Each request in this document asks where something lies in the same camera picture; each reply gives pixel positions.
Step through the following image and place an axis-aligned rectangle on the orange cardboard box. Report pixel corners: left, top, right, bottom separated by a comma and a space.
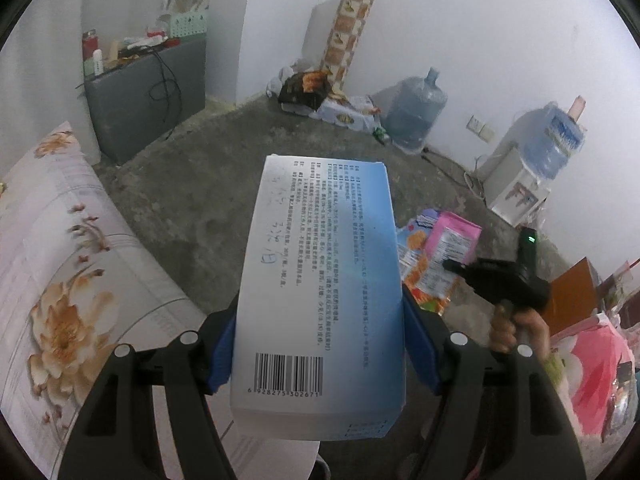
542, 258, 600, 335

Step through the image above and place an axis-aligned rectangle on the dark grey cabinet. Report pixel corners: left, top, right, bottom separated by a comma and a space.
84, 36, 206, 165

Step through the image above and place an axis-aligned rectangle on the white wall socket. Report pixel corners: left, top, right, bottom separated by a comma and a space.
466, 115, 495, 143

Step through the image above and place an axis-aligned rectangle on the person's right hand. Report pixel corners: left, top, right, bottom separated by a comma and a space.
489, 306, 550, 361

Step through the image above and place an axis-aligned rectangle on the blue white medicine box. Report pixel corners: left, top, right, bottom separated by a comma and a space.
230, 155, 406, 441

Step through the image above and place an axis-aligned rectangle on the pink plastic bag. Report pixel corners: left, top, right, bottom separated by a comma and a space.
551, 313, 634, 438

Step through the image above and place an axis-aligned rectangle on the floral tablecloth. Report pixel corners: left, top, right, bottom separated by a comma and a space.
1, 124, 205, 479

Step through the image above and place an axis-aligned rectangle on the white water dispenser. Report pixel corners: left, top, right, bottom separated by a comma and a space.
483, 148, 550, 226

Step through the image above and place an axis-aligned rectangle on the empty blue water jug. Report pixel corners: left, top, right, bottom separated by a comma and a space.
383, 67, 448, 155

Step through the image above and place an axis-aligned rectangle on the dark bag of trash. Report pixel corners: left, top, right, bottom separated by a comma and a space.
278, 70, 332, 110

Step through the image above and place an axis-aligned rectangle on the patterned rolled mat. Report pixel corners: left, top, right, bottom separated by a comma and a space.
320, 0, 374, 91

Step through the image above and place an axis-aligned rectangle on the green storage basket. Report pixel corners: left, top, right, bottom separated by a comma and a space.
168, 11, 208, 39

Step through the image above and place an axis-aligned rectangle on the pink snack bag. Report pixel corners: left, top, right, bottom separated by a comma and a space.
396, 208, 482, 315

